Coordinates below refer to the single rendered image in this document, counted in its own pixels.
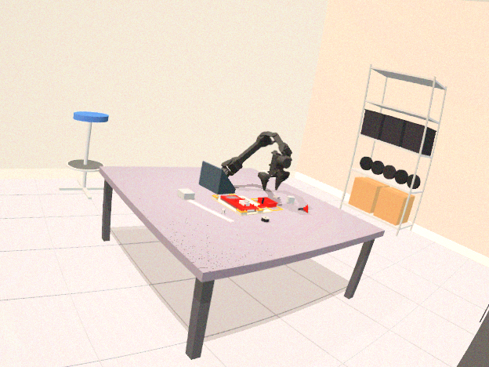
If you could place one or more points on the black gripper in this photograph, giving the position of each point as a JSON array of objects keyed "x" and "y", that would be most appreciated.
[{"x": 265, "y": 176}]

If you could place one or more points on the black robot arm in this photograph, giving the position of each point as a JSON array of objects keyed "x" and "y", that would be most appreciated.
[{"x": 263, "y": 140}]

